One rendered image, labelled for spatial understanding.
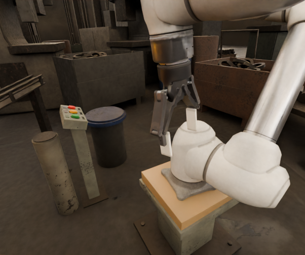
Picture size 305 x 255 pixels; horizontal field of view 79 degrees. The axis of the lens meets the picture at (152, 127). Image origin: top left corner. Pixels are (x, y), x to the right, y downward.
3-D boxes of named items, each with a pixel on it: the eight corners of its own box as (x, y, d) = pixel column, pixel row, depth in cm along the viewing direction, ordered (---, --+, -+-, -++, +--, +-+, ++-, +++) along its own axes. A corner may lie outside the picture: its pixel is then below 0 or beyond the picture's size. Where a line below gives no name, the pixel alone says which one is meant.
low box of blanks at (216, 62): (289, 116, 227) (307, 59, 197) (256, 134, 191) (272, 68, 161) (223, 98, 296) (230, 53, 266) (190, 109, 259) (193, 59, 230)
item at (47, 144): (59, 218, 111) (30, 144, 87) (58, 204, 120) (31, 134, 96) (80, 210, 115) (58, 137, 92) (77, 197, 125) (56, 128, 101)
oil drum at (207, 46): (196, 90, 341) (200, 36, 301) (178, 83, 388) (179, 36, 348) (220, 85, 365) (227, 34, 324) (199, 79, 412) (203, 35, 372)
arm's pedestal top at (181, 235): (190, 163, 104) (190, 157, 102) (240, 202, 79) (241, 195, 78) (139, 185, 90) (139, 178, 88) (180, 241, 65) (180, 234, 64)
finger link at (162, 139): (164, 126, 42) (156, 132, 40) (166, 144, 45) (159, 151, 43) (159, 125, 43) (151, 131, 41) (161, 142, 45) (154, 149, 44)
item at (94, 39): (105, 75, 494) (98, 28, 444) (132, 80, 427) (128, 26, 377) (86, 79, 460) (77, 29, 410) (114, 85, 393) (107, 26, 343)
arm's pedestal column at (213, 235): (188, 195, 123) (191, 157, 109) (241, 248, 92) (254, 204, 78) (133, 224, 106) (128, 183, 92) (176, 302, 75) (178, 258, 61)
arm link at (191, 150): (184, 153, 89) (189, 111, 78) (220, 172, 77) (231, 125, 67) (161, 169, 78) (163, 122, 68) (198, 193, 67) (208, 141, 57)
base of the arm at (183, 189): (189, 158, 95) (190, 149, 92) (218, 188, 77) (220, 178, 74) (156, 166, 89) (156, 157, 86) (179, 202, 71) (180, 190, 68)
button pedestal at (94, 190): (84, 211, 115) (57, 120, 87) (78, 186, 134) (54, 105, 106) (109, 201, 121) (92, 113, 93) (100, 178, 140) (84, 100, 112)
